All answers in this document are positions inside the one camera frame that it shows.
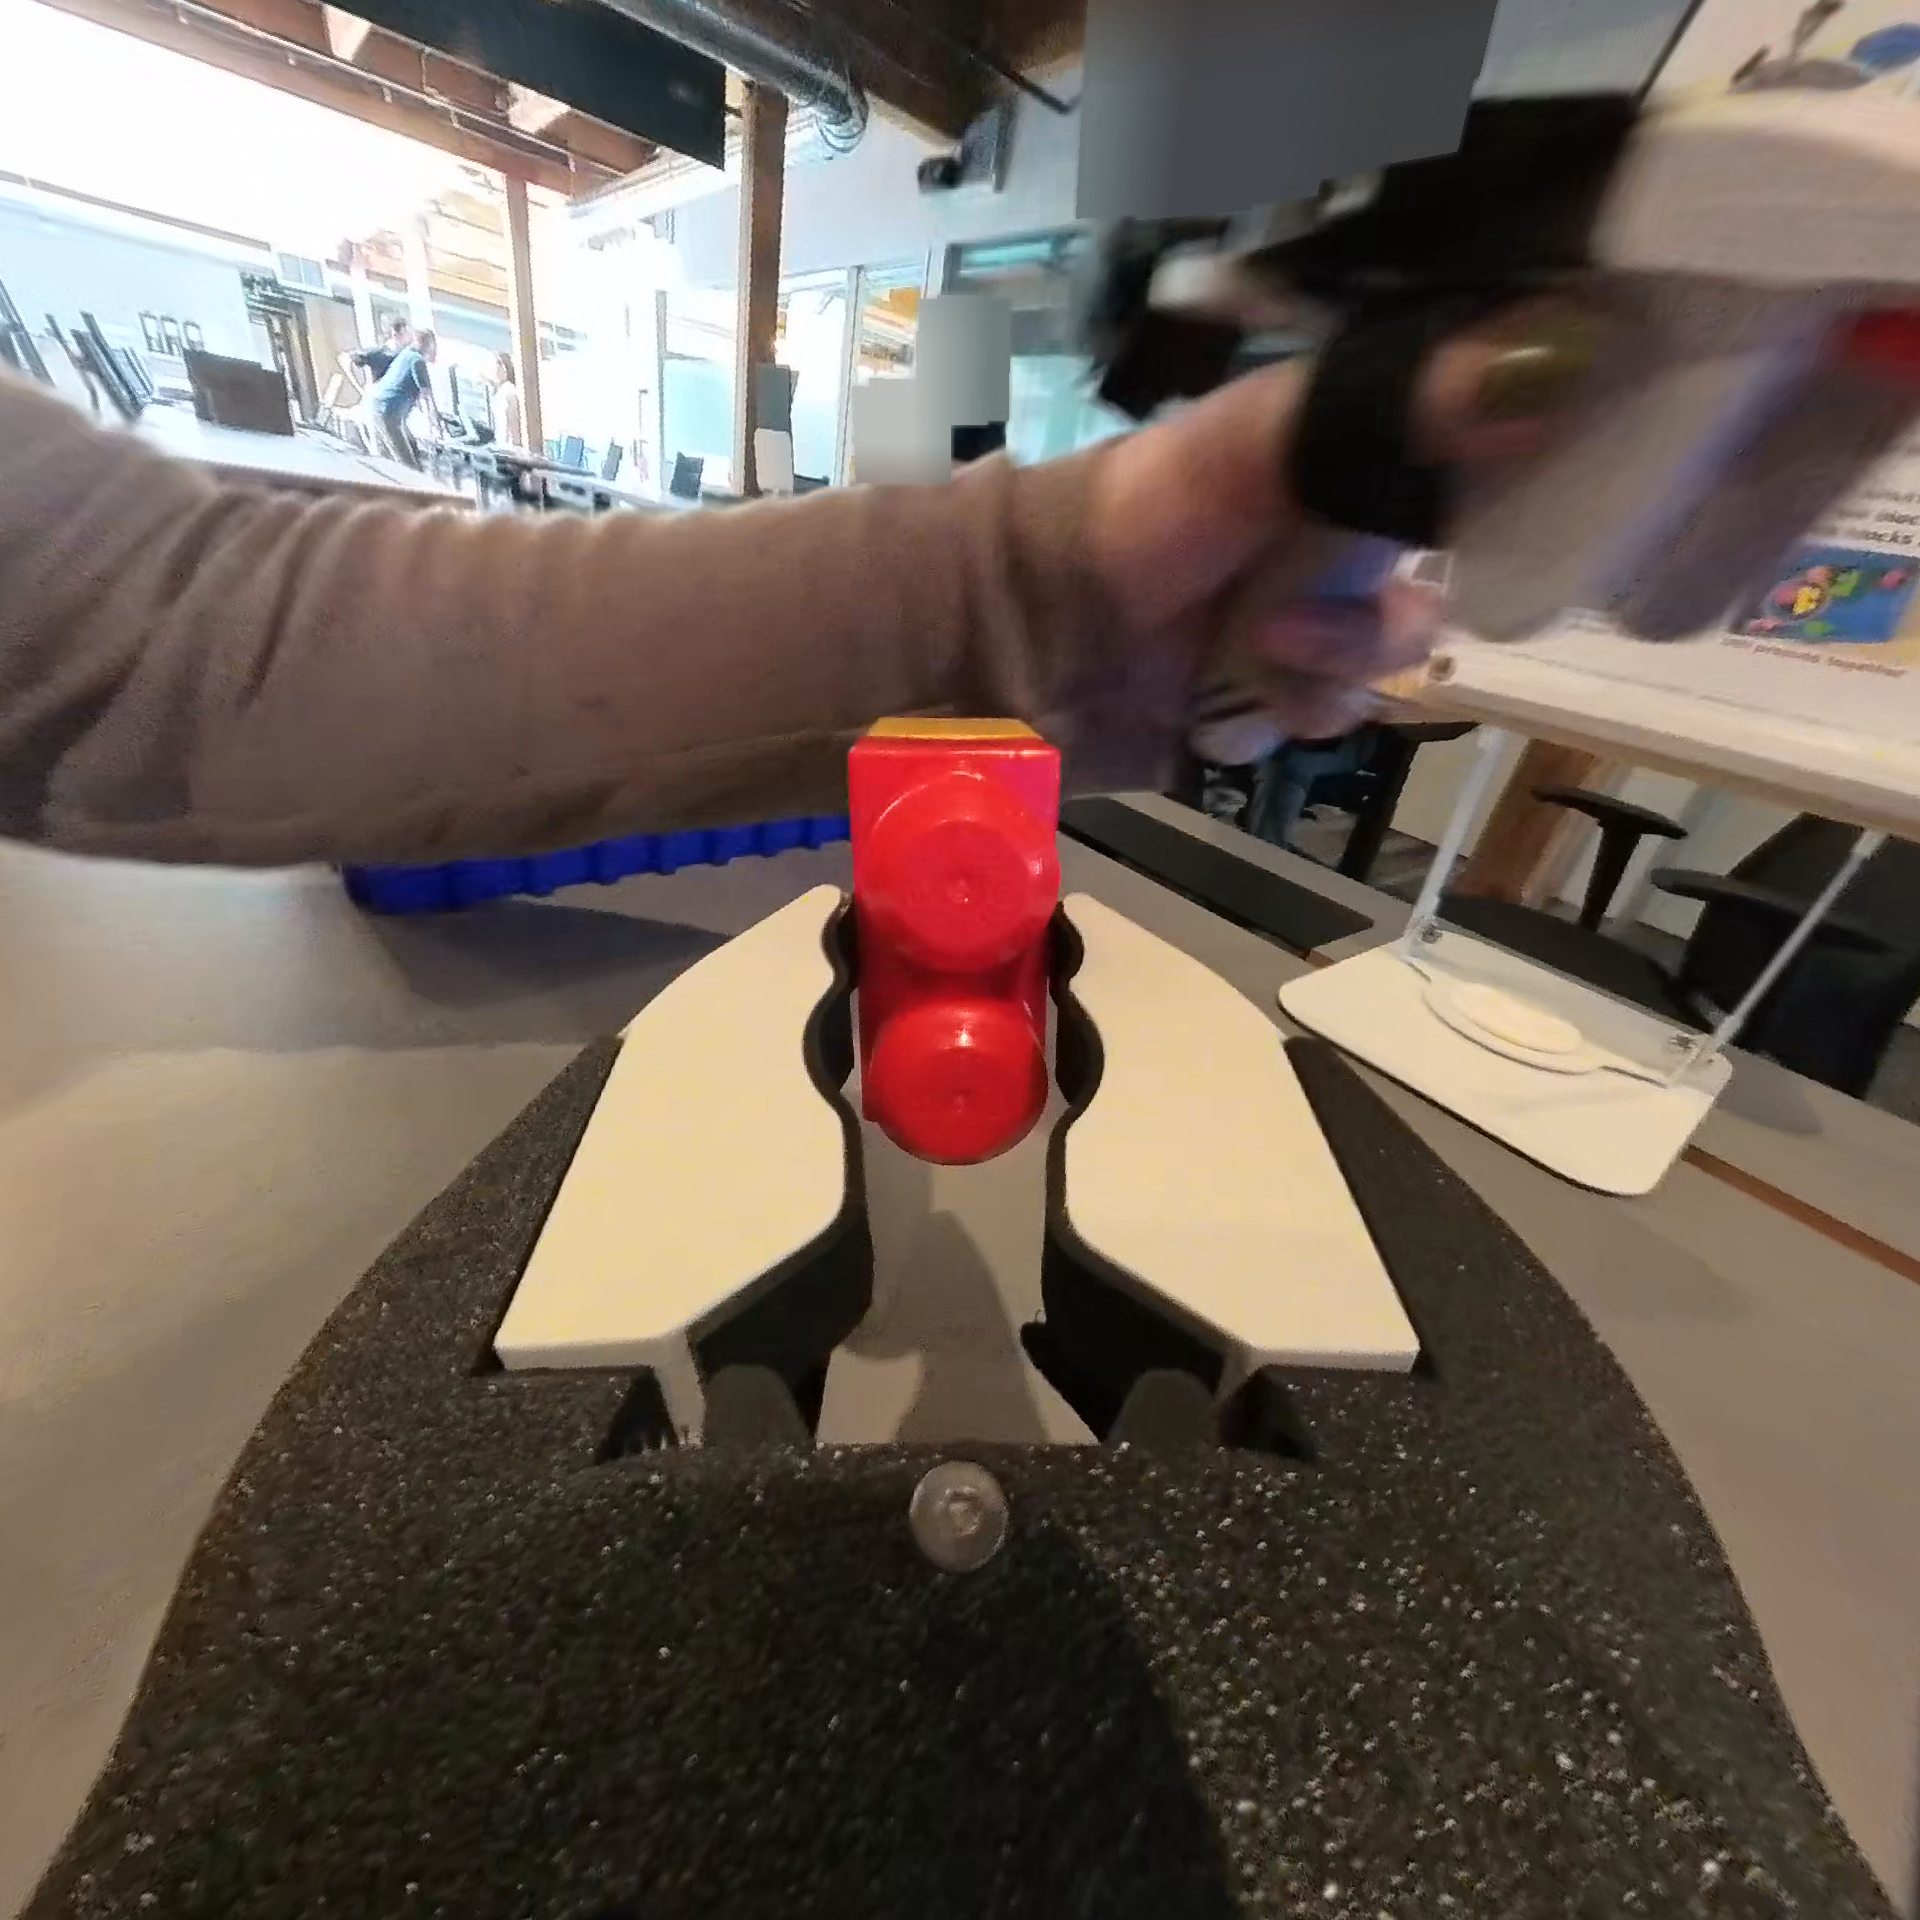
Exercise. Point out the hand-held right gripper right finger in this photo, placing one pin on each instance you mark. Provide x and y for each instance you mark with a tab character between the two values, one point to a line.
1230	1186

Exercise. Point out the white base document stand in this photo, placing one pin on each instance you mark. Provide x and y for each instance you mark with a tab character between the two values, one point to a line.
1574	1109

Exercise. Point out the person's left forearm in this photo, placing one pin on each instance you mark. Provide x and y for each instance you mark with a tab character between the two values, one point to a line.
452	643

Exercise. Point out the yellow single-stud block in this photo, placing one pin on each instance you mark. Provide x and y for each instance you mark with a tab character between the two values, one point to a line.
954	730

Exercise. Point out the ceiling security camera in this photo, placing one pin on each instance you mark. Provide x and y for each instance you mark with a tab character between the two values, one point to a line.
968	149

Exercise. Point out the red two-stud block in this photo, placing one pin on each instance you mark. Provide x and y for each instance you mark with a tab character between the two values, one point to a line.
954	931

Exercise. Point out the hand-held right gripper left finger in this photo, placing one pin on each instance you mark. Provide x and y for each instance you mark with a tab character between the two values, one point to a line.
675	1186

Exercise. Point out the black office chair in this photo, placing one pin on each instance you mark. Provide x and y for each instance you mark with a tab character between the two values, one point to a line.
1322	794
1800	945

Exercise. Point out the blue plastic bin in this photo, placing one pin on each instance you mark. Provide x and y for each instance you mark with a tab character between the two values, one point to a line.
601	870

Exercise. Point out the printed instruction sheet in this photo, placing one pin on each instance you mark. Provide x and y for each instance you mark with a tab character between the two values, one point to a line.
1846	592

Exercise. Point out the black desk mat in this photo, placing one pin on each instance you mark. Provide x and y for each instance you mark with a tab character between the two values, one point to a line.
1200	878

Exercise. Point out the ceiling duct pipe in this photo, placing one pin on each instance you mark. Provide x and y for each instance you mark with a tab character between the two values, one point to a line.
810	75

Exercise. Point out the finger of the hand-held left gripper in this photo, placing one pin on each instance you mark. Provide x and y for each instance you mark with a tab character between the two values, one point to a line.
1682	479
1770	196

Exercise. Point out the person's left hand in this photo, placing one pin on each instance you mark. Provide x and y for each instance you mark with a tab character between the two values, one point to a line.
1187	555

